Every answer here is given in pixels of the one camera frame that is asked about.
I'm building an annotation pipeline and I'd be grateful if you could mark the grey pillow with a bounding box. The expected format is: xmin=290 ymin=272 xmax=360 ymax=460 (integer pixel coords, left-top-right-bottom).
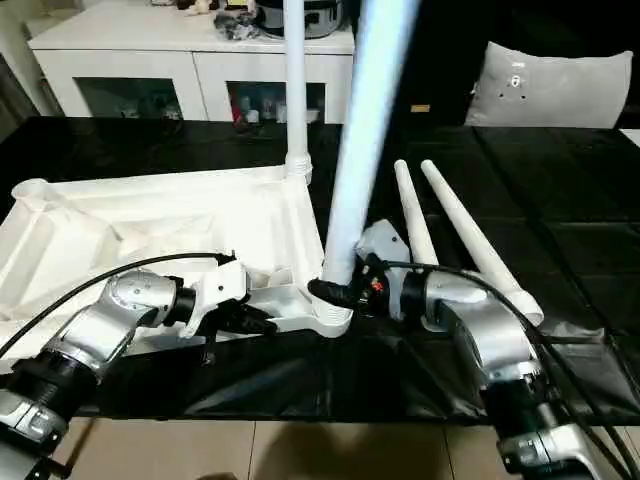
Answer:
xmin=465 ymin=40 xmax=636 ymax=130

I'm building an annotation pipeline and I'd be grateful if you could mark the white plastic table leg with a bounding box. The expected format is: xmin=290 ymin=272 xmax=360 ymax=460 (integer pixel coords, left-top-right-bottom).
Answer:
xmin=420 ymin=159 xmax=546 ymax=327
xmin=393 ymin=159 xmax=442 ymax=273
xmin=282 ymin=0 xmax=314 ymax=184
xmin=321 ymin=0 xmax=422 ymax=291

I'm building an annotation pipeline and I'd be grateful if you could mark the grey black bag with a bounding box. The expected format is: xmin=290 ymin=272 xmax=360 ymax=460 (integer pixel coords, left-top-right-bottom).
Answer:
xmin=214 ymin=0 xmax=347 ymax=41

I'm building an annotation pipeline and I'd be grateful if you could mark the white cabinet with glass doors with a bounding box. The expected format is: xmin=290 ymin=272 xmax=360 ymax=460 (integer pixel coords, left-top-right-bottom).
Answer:
xmin=27 ymin=0 xmax=357 ymax=126

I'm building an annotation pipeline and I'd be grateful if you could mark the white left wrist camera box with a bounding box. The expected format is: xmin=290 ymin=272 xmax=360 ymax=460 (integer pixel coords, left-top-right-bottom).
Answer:
xmin=186 ymin=257 xmax=252 ymax=338

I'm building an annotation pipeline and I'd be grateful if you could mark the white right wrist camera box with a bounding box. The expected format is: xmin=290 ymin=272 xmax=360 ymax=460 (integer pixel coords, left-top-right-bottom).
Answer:
xmin=356 ymin=219 xmax=412 ymax=275

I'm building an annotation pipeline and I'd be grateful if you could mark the white plastic table top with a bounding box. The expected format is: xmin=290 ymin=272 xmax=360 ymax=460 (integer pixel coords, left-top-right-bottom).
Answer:
xmin=0 ymin=165 xmax=354 ymax=353

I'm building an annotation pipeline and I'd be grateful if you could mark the black work mat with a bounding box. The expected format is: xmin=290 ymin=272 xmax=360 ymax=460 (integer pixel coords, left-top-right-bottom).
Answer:
xmin=0 ymin=115 xmax=640 ymax=425

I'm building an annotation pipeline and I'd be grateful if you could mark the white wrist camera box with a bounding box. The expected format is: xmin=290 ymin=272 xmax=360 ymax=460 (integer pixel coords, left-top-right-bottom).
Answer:
xmin=356 ymin=219 xmax=412 ymax=275
xmin=186 ymin=257 xmax=252 ymax=338

